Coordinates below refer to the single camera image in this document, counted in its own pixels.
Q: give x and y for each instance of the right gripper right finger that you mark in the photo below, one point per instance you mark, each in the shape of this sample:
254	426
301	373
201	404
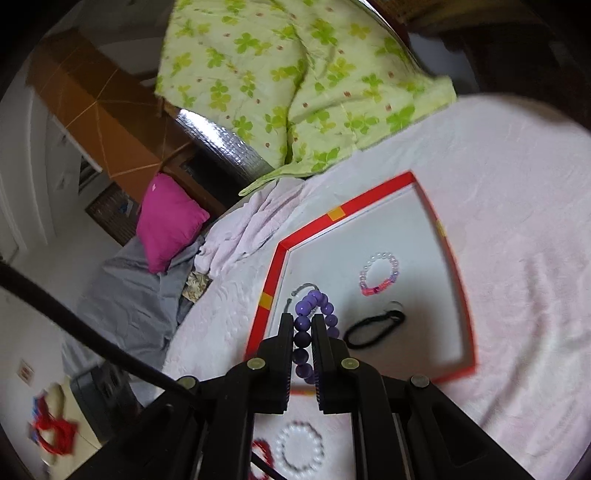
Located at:
333	383

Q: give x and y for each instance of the pink textured blanket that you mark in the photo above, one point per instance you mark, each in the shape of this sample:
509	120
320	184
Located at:
509	179

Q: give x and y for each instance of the grey bed sheet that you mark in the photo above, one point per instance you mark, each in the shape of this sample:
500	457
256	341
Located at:
134	309

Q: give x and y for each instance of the small patterned cloth pouch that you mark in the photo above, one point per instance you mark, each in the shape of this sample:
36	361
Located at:
195	286

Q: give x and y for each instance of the silver metal bangle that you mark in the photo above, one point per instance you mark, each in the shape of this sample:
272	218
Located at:
296	296

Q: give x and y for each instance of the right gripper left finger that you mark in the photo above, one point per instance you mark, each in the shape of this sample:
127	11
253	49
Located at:
269	385

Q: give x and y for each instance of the silver foil insulation panel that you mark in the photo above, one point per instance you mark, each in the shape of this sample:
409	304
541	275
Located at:
229	150

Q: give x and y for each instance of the green clover quilt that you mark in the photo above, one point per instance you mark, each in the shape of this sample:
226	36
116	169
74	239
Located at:
304	83

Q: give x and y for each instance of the magenta pillow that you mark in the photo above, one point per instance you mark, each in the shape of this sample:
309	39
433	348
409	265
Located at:
169	221

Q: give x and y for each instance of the red shallow box tray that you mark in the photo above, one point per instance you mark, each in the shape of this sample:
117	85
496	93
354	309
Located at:
384	261

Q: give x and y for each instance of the orange wooden pillar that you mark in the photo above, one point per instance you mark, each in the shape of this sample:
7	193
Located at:
118	122

